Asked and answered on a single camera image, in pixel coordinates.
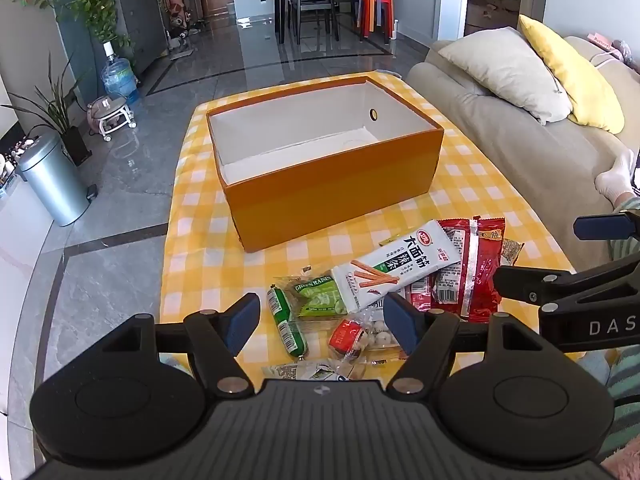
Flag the pink wheeled stool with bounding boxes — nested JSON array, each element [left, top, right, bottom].
[[86, 94, 138, 142]]

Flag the black dining chair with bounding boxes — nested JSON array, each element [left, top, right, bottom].
[[287, 0, 342, 44]]

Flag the beige pillow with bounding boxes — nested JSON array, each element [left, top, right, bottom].
[[437, 26, 572, 126]]

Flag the small clutter pile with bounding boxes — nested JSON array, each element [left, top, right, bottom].
[[165, 0, 203, 58]]

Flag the grey cabinet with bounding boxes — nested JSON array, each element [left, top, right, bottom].
[[112, 0, 168, 78]]

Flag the beige sofa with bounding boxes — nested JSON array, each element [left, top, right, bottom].
[[405, 35, 640, 223]]

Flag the green raisin packet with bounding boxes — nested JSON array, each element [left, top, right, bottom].
[[292, 272, 351, 320]]

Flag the green sausage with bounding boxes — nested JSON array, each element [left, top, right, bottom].
[[267, 285, 310, 361]]

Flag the grey metal trash can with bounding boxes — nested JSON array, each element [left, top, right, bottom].
[[15, 132, 98, 227]]

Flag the red snack packet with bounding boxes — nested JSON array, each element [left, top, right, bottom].
[[405, 218, 481, 317], [457, 216, 507, 322]]

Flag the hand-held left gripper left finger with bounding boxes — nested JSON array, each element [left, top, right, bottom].
[[100, 291, 262, 397]]

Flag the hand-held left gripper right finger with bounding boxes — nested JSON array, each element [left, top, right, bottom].
[[384, 291, 551, 397]]

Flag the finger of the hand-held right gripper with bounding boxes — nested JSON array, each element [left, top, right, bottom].
[[492, 255, 640, 307], [573, 209, 640, 241]]

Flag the blue water jug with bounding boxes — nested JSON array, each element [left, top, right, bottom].
[[100, 41, 140, 106]]

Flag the white low cabinet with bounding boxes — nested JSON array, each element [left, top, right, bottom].
[[0, 150, 56, 361]]

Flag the small speckled brown packet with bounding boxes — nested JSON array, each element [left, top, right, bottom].
[[500, 239, 526, 267]]

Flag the clear packet with white label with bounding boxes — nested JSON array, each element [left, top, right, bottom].
[[261, 357, 368, 382]]

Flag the yellow checkered tablecloth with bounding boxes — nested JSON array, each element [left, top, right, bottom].
[[159, 71, 576, 382]]

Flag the striped teal fleece cloth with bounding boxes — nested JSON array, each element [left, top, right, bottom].
[[582, 345, 640, 463]]

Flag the stack of orange stools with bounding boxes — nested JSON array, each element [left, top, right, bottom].
[[356, 0, 396, 41]]

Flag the yellow pillow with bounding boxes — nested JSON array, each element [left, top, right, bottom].
[[517, 14, 626, 134]]

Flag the white spicy strip packet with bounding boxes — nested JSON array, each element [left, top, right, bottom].
[[331, 220, 462, 313]]

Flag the orange cardboard box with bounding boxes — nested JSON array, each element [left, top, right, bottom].
[[206, 74, 445, 253]]

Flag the person's white socked foot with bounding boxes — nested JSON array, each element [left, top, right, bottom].
[[594, 149, 638, 206]]

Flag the potted plant in black pot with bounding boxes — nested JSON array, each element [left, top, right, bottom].
[[0, 52, 93, 166]]

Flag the clear packet with red label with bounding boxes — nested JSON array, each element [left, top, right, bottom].
[[327, 307, 401, 361]]

